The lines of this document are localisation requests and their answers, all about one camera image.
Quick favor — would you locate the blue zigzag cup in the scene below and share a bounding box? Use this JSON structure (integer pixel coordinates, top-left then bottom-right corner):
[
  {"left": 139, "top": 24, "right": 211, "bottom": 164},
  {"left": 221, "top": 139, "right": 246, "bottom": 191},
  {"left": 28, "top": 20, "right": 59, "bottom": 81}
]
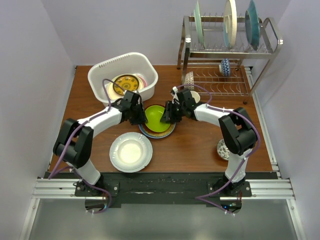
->
[{"left": 219, "top": 58, "right": 231, "bottom": 77}]

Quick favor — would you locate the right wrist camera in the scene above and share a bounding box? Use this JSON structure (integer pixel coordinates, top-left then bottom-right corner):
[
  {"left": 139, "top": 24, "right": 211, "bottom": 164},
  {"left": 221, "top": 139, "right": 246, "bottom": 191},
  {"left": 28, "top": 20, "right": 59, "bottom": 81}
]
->
[{"left": 170, "top": 86, "right": 179, "bottom": 101}]

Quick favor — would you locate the dark green mug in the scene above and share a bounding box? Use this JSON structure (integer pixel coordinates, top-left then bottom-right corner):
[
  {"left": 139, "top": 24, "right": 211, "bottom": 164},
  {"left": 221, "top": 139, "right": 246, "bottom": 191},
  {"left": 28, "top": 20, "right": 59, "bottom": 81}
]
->
[{"left": 190, "top": 90, "right": 201, "bottom": 103}]

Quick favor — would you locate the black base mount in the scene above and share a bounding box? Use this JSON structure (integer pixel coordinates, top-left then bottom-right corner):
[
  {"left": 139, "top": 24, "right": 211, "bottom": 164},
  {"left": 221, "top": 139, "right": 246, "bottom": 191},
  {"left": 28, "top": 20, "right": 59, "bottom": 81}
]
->
[{"left": 40, "top": 172, "right": 277, "bottom": 211}]

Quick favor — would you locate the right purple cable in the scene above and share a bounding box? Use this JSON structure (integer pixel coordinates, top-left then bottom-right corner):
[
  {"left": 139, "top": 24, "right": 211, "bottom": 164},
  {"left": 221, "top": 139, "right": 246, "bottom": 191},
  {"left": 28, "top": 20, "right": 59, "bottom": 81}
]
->
[{"left": 194, "top": 83, "right": 262, "bottom": 210}]

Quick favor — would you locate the red fluted plate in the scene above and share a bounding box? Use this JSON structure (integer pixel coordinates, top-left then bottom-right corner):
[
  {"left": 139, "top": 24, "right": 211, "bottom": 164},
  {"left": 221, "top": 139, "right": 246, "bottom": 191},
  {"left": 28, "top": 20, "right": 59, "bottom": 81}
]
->
[{"left": 139, "top": 122, "right": 176, "bottom": 138}]

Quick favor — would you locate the blue rimmed yellow plate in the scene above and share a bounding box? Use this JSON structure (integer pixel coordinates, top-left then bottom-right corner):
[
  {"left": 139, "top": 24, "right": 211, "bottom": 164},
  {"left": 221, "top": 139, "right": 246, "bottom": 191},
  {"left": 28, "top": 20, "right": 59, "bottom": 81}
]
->
[{"left": 137, "top": 123, "right": 176, "bottom": 140}]

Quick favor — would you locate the black white floral bowl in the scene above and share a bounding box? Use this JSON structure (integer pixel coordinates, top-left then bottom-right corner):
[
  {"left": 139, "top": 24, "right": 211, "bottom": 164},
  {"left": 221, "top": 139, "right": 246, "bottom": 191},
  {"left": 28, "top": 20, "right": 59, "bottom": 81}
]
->
[{"left": 216, "top": 139, "right": 230, "bottom": 161}]

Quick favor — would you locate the yellow patterned plate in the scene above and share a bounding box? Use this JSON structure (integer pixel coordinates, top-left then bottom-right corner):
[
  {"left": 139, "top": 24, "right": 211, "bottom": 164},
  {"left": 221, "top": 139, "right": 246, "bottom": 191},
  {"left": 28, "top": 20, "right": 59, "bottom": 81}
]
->
[{"left": 112, "top": 74, "right": 140, "bottom": 96}]

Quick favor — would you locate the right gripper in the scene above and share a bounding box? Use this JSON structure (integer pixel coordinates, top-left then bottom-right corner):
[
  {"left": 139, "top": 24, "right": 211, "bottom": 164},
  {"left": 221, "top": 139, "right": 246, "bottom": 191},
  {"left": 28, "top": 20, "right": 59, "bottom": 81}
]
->
[{"left": 160, "top": 101, "right": 186, "bottom": 124}]

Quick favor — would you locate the cream speckled plate in rack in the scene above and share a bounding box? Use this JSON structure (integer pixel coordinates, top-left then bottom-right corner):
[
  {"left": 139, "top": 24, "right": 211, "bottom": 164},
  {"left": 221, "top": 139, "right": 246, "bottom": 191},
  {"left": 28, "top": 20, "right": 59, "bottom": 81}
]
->
[{"left": 223, "top": 0, "right": 238, "bottom": 49}]

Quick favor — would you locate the pink plate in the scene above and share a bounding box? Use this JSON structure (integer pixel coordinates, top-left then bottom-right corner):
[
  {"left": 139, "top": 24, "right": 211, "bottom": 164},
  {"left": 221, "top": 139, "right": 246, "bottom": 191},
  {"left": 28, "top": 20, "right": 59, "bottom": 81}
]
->
[{"left": 138, "top": 76, "right": 148, "bottom": 88}]

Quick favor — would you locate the patterned bowl in rack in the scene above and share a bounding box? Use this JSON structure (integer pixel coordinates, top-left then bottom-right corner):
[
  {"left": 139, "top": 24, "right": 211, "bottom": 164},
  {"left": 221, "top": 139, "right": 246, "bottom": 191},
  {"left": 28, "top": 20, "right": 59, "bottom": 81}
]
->
[{"left": 184, "top": 71, "right": 195, "bottom": 91}]

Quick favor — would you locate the teal plate in rack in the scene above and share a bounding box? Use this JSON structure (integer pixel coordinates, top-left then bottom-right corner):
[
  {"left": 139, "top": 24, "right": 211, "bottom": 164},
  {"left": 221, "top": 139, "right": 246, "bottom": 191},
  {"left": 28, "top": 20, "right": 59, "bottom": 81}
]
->
[{"left": 244, "top": 0, "right": 260, "bottom": 51}]

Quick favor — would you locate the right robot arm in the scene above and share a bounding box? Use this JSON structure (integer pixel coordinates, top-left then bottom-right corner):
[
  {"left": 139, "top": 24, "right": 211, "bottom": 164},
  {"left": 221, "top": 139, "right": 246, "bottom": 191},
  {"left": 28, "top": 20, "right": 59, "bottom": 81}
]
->
[{"left": 160, "top": 86, "right": 261, "bottom": 200}]

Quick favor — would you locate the lime green plate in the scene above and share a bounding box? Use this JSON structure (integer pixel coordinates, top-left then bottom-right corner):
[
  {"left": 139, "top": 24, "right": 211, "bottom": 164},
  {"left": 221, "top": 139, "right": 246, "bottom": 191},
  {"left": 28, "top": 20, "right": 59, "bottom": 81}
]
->
[{"left": 145, "top": 104, "right": 171, "bottom": 133}]

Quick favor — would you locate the beige plate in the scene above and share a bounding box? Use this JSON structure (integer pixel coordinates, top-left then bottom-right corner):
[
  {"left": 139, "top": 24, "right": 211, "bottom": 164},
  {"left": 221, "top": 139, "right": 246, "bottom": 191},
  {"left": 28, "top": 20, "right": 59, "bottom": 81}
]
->
[{"left": 105, "top": 75, "right": 144, "bottom": 100}]

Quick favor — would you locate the white scalloped plate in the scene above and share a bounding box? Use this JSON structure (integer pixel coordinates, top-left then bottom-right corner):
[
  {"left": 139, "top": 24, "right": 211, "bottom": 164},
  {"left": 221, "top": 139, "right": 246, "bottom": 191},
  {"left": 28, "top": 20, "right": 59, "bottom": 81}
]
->
[{"left": 109, "top": 132, "right": 153, "bottom": 173}]

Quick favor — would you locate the steel dish rack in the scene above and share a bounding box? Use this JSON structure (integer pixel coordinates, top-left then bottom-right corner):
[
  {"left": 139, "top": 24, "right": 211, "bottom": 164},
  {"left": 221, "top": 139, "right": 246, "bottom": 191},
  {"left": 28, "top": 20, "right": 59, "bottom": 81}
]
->
[{"left": 177, "top": 15, "right": 284, "bottom": 104}]

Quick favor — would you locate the white plastic bin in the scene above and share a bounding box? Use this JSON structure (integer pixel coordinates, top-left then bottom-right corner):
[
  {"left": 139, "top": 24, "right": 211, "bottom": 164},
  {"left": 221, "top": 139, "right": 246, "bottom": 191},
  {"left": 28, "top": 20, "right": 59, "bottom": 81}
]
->
[{"left": 87, "top": 52, "right": 158, "bottom": 107}]

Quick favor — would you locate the mint green plate in rack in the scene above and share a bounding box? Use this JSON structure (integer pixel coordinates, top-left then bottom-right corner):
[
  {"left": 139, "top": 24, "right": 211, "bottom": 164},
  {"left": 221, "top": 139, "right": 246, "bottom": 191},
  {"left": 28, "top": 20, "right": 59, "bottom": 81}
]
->
[{"left": 193, "top": 1, "right": 206, "bottom": 49}]

